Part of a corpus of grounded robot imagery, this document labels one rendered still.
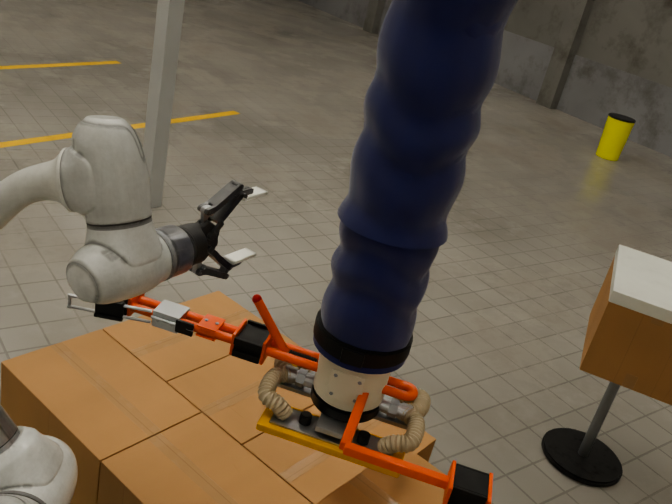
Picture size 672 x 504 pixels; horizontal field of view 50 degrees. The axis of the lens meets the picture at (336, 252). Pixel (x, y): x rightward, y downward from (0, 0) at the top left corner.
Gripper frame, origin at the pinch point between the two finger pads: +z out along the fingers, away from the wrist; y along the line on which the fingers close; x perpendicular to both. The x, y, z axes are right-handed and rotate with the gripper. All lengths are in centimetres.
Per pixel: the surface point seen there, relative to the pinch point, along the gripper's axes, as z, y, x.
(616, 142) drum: 868, 133, -88
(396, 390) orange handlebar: 25, 36, 30
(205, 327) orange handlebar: 8.3, 35.7, -14.3
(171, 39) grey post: 238, 38, -263
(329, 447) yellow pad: 10, 48, 24
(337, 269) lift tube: 14.1, 8.6, 13.5
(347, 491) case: 17, 63, 29
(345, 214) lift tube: 13.8, -3.9, 12.5
